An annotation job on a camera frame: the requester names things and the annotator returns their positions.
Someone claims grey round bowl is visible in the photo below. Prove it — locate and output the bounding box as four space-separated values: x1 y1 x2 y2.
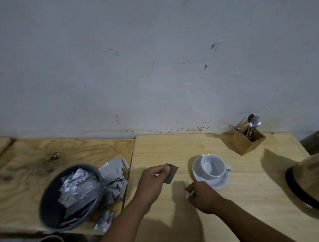
39 164 105 231

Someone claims person's right hand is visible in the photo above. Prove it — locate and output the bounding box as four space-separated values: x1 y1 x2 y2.
185 181 225 215

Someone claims metal spoon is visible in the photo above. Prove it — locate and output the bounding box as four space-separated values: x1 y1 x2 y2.
249 116 261 139
246 114 257 138

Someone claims white ceramic saucer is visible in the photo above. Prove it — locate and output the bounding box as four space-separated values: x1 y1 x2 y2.
192 156 229 189

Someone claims torn white sachet strip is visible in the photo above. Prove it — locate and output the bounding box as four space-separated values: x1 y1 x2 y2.
185 181 195 199

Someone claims wooden cutlery holder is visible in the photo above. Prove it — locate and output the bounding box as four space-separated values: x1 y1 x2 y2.
222 129 266 156

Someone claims person's left hand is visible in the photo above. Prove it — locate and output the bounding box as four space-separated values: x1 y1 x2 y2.
133 165 171 206

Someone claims heap of grey empty sachets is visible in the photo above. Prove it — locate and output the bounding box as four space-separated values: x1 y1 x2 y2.
99 157 130 200

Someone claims grey sachet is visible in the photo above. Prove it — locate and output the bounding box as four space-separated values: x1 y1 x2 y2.
163 164 179 185

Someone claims straw hat with black band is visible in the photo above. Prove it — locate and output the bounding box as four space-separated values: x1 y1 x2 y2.
285 153 319 210

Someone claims crumpled silver sachet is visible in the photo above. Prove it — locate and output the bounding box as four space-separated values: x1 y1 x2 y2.
94 209 115 233

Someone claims white ceramic cup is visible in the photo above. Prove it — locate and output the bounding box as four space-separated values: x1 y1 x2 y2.
201 154 232 178

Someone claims person's left forearm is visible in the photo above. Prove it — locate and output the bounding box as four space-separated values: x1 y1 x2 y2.
100 198 153 242

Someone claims person's right forearm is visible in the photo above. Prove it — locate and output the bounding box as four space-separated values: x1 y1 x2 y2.
215 197 297 242

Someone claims pile of silver sachets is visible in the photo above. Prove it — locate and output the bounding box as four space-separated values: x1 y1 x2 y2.
58 168 99 209

